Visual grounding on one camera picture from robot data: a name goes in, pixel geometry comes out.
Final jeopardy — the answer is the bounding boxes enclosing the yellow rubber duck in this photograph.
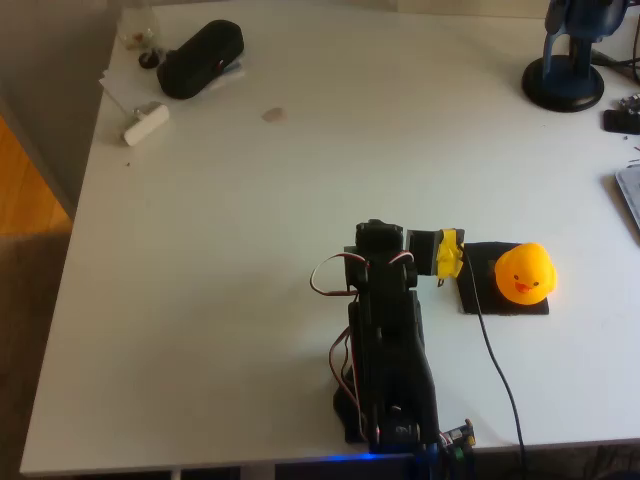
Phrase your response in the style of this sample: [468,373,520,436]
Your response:
[493,242,558,306]

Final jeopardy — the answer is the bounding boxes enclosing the black foam square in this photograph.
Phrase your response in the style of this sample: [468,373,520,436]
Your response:
[458,241,550,317]

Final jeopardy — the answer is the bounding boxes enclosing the small controller board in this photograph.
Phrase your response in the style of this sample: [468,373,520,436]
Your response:
[443,417,477,460]

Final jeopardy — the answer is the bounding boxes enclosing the black zip case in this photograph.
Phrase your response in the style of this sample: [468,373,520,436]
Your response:
[156,18,246,101]

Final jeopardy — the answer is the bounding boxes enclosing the grey laptop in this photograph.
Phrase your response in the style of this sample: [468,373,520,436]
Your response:
[613,164,640,231]

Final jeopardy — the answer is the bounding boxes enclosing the white power adapter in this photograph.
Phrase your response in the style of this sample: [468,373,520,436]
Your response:
[122,101,171,148]

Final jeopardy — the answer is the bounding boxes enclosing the small black device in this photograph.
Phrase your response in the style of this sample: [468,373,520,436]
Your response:
[602,108,640,136]

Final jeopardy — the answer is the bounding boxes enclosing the small black round cap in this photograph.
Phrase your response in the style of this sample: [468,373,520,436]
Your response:
[138,48,166,70]

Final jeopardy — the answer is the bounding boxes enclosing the white paper stack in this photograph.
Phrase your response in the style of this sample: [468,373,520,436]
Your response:
[98,47,247,119]

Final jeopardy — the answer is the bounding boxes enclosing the clear glass bottle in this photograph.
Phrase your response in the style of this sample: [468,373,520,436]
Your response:
[115,0,162,51]

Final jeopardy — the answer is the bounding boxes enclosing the black camera with yellow tape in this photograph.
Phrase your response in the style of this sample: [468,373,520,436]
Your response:
[405,227,466,290]

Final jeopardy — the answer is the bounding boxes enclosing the looped servo cable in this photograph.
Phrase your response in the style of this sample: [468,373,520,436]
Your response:
[308,252,372,298]

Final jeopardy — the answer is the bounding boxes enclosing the dark camera cable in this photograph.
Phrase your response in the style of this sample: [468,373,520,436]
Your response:
[460,244,529,480]

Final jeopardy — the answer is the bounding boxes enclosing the long servo cable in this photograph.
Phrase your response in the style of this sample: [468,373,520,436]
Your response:
[327,299,364,441]

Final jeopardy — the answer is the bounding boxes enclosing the black microphone cable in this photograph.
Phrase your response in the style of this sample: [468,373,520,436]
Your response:
[592,29,640,86]

